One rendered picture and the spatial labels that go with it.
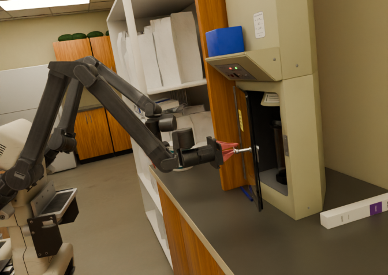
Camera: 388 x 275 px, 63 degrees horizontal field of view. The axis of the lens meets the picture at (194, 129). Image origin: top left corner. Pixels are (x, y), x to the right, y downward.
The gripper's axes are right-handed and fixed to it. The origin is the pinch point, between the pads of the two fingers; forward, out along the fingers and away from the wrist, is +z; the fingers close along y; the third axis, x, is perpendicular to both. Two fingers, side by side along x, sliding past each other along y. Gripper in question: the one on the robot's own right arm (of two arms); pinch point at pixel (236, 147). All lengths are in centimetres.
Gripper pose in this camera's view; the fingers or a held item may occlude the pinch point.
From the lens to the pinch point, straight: 110.1
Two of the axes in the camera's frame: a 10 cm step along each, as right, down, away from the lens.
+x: -2.9, -1.5, 9.4
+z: 9.4, -2.0, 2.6
